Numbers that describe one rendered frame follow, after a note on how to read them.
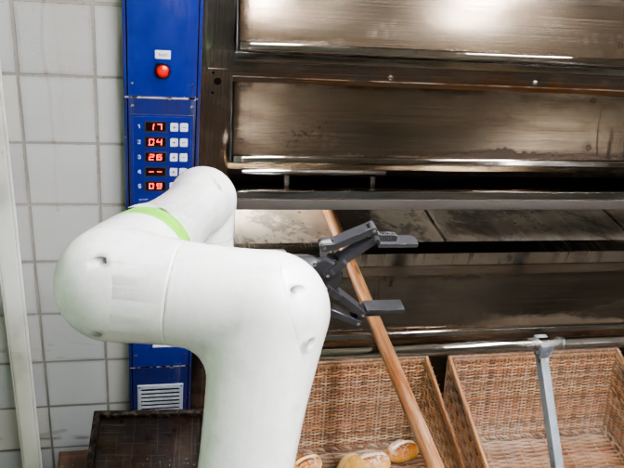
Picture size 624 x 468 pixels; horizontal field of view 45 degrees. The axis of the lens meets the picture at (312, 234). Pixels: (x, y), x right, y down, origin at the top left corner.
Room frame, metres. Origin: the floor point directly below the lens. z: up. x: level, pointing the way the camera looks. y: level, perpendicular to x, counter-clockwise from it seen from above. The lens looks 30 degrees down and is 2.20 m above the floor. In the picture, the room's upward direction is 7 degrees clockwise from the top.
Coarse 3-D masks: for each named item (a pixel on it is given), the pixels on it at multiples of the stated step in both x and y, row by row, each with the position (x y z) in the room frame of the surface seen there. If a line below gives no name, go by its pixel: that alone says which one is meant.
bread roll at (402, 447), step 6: (390, 444) 1.57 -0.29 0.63; (396, 444) 1.56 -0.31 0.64; (402, 444) 1.56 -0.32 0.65; (408, 444) 1.56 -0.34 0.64; (414, 444) 1.57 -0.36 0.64; (390, 450) 1.55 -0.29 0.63; (396, 450) 1.54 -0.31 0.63; (402, 450) 1.55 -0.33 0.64; (408, 450) 1.55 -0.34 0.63; (414, 450) 1.56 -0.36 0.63; (390, 456) 1.54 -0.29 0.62; (396, 456) 1.53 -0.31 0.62; (402, 456) 1.54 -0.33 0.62; (408, 456) 1.54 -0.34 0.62; (414, 456) 1.55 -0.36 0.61; (396, 462) 1.54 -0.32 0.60
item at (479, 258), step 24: (528, 240) 1.85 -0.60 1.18; (552, 240) 1.87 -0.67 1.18; (576, 240) 1.89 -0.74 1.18; (600, 240) 1.90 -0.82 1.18; (360, 264) 1.67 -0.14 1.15; (384, 264) 1.69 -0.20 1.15; (408, 264) 1.70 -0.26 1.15; (432, 264) 1.72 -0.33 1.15; (456, 264) 1.74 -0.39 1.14; (480, 264) 1.76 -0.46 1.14; (504, 264) 1.78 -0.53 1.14
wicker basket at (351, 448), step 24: (336, 360) 1.63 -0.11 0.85; (360, 360) 1.65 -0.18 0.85; (408, 360) 1.69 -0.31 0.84; (312, 384) 1.60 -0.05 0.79; (336, 384) 1.61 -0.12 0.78; (432, 384) 1.63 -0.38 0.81; (312, 408) 1.58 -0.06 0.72; (336, 408) 1.60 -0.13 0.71; (360, 408) 1.62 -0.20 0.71; (384, 408) 1.63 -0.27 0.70; (432, 408) 1.60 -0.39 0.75; (312, 432) 1.56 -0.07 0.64; (360, 432) 1.60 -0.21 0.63; (384, 432) 1.62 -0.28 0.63; (408, 432) 1.63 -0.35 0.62; (432, 432) 1.57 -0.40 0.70; (336, 456) 1.54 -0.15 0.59; (456, 456) 1.42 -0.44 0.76
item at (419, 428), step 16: (336, 224) 1.76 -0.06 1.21; (352, 272) 1.54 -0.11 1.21; (368, 320) 1.37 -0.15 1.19; (384, 336) 1.30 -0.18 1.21; (384, 352) 1.25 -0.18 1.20; (400, 368) 1.21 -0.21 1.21; (400, 384) 1.16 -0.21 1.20; (400, 400) 1.12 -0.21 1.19; (416, 416) 1.07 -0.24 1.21; (416, 432) 1.04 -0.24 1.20; (432, 448) 0.99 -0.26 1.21; (432, 464) 0.96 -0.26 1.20
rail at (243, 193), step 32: (256, 192) 1.46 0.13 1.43; (288, 192) 1.47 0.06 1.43; (320, 192) 1.49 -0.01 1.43; (352, 192) 1.51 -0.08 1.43; (384, 192) 1.53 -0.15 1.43; (416, 192) 1.55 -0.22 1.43; (448, 192) 1.57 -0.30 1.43; (480, 192) 1.59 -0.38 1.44; (512, 192) 1.61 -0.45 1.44; (544, 192) 1.63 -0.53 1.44; (576, 192) 1.65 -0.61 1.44; (608, 192) 1.67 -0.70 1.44
